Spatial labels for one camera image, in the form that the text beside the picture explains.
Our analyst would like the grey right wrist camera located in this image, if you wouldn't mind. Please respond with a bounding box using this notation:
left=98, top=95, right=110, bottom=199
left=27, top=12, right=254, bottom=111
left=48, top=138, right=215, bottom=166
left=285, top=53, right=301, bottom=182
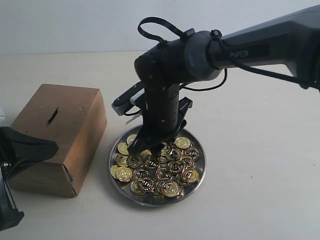
left=111, top=81, right=145, bottom=116

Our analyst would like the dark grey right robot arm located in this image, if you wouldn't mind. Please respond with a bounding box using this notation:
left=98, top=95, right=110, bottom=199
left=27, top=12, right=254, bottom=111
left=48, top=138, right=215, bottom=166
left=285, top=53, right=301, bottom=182
left=128, top=5, right=320, bottom=155

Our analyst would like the brown cardboard box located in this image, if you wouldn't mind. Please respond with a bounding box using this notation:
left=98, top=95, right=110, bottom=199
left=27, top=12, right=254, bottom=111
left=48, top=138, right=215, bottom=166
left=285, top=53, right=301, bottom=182
left=9, top=84, right=107, bottom=198

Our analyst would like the gold coin left middle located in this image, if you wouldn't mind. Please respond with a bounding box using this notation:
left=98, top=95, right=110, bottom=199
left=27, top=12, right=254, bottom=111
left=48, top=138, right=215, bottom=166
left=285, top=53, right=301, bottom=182
left=126, top=155, right=144, bottom=169

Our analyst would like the gold coin bottom front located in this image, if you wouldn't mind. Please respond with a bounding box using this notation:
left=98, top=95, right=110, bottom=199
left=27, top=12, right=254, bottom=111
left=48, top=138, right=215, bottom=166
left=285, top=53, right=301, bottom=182
left=161, top=180, right=180, bottom=198

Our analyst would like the gold coin lower right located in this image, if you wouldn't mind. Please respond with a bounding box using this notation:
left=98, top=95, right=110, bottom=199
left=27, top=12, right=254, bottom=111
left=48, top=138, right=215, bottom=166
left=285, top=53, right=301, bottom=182
left=181, top=168, right=200, bottom=184

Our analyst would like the gold coin bottom middle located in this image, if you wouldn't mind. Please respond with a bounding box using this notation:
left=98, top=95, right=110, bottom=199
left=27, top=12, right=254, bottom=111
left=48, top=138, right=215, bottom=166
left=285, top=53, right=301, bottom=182
left=137, top=176, right=155, bottom=192

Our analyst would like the round silver metal plate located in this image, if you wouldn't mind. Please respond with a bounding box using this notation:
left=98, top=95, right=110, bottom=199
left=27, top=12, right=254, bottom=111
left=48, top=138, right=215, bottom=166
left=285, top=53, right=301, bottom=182
left=108, top=126, right=206, bottom=207

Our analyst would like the gold coin centre right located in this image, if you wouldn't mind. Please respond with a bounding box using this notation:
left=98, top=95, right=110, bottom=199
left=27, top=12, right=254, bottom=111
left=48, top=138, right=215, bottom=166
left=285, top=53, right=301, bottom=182
left=167, top=160, right=185, bottom=175

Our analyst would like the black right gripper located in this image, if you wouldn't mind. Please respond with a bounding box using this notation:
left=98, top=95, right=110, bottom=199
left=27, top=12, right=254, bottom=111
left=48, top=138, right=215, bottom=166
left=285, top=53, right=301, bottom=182
left=128, top=84, right=193, bottom=157

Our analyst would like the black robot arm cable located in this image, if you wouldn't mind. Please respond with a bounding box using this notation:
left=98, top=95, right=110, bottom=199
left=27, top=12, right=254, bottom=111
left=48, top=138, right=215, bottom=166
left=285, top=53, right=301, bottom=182
left=137, top=16, right=305, bottom=91

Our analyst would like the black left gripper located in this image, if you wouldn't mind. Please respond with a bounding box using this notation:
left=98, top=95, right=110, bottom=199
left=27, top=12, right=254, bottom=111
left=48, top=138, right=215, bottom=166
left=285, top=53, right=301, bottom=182
left=0, top=126, right=59, bottom=230

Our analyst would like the gold coin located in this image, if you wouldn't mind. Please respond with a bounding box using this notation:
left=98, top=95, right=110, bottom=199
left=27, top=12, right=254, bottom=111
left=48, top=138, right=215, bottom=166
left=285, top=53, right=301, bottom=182
left=126, top=155, right=144, bottom=169
left=144, top=157, right=160, bottom=171
left=137, top=176, right=155, bottom=192
left=161, top=180, right=180, bottom=198
left=167, top=160, right=185, bottom=175
left=174, top=136, right=192, bottom=149
left=185, top=146, right=203, bottom=162
left=181, top=168, right=200, bottom=184
left=115, top=166, right=133, bottom=182

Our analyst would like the gold coin far right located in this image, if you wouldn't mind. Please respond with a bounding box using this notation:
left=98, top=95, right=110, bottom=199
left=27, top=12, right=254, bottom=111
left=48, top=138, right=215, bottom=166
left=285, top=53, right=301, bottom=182
left=185, top=146, right=203, bottom=162

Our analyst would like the gold coin lower left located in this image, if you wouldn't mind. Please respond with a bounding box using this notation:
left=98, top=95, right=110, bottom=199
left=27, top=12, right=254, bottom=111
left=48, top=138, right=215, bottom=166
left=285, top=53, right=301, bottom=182
left=115, top=166, right=133, bottom=182

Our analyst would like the gold coin right upper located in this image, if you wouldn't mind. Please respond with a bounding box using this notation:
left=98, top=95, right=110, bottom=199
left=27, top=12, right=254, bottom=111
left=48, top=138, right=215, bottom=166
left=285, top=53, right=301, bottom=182
left=174, top=136, right=192, bottom=149

